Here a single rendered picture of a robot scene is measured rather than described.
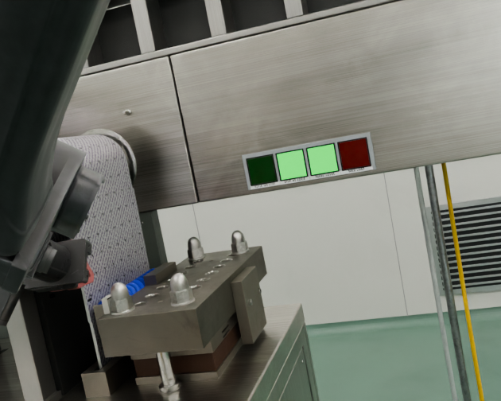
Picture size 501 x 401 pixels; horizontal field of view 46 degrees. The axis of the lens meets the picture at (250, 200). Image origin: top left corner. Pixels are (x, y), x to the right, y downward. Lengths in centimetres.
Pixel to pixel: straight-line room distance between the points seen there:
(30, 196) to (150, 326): 61
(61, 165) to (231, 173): 82
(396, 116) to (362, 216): 242
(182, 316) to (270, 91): 49
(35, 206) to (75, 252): 59
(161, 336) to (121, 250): 25
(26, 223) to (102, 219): 74
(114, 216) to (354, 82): 50
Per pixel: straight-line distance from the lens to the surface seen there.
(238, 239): 118
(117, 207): 110
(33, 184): 30
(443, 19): 114
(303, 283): 366
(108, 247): 105
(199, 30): 129
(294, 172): 115
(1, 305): 82
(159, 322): 89
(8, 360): 135
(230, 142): 118
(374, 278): 360
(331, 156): 113
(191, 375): 97
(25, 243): 33
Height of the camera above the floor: 125
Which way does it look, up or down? 6 degrees down
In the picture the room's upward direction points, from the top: 11 degrees counter-clockwise
